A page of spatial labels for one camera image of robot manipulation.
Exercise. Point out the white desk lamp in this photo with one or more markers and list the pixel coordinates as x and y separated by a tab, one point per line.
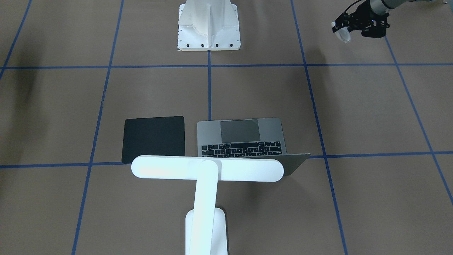
205	225

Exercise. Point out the white computer mouse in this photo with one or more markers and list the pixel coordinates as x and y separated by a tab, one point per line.
342	33

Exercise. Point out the black mouse pad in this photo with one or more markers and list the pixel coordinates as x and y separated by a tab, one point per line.
153	136

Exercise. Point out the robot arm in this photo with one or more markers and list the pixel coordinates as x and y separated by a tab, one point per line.
379	7

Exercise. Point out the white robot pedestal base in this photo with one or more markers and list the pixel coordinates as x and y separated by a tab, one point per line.
208	25

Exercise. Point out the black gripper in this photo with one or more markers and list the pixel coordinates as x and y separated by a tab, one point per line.
357	18

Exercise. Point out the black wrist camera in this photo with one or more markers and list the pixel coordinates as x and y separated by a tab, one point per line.
375	27

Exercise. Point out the grey laptop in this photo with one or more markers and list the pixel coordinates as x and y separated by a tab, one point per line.
261	138

